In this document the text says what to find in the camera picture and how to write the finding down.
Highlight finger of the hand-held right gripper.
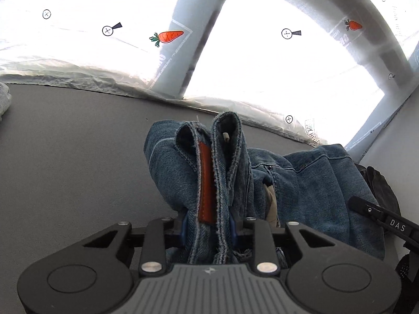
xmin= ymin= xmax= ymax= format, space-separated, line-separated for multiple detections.
xmin=348 ymin=196 xmax=385 ymax=226

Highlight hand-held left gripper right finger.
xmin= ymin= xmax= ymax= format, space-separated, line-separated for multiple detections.
xmin=229 ymin=216 xmax=338 ymax=274

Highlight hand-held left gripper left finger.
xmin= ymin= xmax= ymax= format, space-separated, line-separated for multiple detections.
xmin=83 ymin=212 xmax=189 ymax=276

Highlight blue denim jeans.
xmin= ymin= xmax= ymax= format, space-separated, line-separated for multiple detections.
xmin=143 ymin=111 xmax=386 ymax=265

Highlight dark cloth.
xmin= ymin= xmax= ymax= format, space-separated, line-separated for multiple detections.
xmin=355 ymin=165 xmax=400 ymax=228

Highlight black mesh fabric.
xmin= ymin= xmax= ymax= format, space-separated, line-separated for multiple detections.
xmin=395 ymin=253 xmax=419 ymax=284

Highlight light grey garment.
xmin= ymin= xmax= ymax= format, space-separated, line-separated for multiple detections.
xmin=0 ymin=83 xmax=12 ymax=122

